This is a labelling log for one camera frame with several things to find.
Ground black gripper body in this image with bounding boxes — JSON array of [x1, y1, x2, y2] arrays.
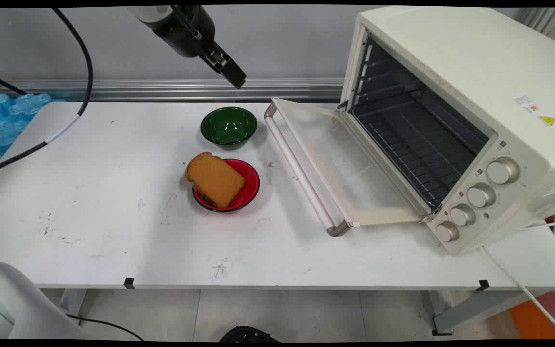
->
[[151, 5, 216, 58]]

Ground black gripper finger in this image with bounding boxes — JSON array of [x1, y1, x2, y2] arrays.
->
[[199, 52, 235, 86], [209, 41, 247, 90]]

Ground green bowl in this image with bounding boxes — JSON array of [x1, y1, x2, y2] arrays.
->
[[200, 107, 258, 146]]

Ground brown bread slice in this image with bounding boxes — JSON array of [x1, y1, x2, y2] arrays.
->
[[185, 152, 247, 209]]

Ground red bowl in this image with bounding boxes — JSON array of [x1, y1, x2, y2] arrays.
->
[[192, 159, 260, 213]]

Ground blue bubble wrap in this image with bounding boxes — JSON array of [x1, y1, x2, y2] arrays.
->
[[0, 93, 53, 169]]

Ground cream toaster oven body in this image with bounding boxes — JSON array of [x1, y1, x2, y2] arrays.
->
[[338, 6, 555, 256]]

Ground black round object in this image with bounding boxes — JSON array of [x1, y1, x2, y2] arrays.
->
[[219, 326, 280, 343]]

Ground grey metal table leg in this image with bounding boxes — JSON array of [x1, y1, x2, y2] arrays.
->
[[431, 289, 534, 336], [56, 289, 88, 324]]

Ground large silver oven knob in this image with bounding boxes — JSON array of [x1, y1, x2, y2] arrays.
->
[[486, 157, 520, 185]]

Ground white rounded machine base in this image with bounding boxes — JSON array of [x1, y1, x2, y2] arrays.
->
[[0, 262, 85, 340]]

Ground orange red mat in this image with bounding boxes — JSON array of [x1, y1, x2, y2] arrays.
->
[[509, 288, 555, 339]]

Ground aluminium rail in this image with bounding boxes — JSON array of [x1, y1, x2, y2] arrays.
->
[[0, 78, 345, 103]]

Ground thick black cable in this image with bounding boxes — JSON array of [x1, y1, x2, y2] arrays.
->
[[0, 7, 94, 176]]

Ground thin black cable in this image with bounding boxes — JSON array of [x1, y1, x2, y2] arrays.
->
[[66, 314, 144, 342], [0, 71, 27, 95]]

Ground metal wire oven rack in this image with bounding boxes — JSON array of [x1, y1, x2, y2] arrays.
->
[[354, 84, 481, 209]]

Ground white thin cable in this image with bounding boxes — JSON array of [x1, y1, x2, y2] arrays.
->
[[518, 218, 555, 231]]

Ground white oven power cable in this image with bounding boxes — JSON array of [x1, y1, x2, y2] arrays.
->
[[479, 246, 555, 336]]

